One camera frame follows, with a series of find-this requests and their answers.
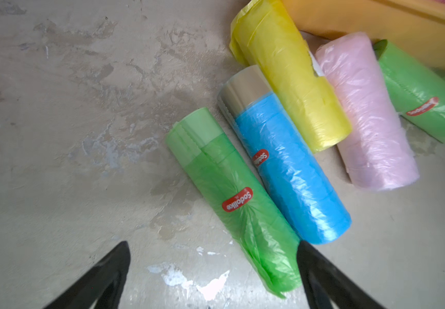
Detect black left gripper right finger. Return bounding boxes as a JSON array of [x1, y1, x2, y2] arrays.
[[297, 241, 384, 309]]

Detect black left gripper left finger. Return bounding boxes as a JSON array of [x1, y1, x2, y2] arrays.
[[46, 241, 131, 308]]

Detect upper pink roll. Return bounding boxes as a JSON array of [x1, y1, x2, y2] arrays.
[[315, 32, 420, 191]]

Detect blue trash bag roll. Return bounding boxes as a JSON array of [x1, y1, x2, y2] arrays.
[[218, 65, 352, 245]]

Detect short green roll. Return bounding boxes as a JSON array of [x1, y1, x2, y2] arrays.
[[373, 40, 445, 144]]

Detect yellow roll near box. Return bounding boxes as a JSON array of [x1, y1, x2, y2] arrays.
[[229, 1, 353, 153]]

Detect yellow plastic storage box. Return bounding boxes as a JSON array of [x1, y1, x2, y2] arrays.
[[284, 0, 445, 70]]

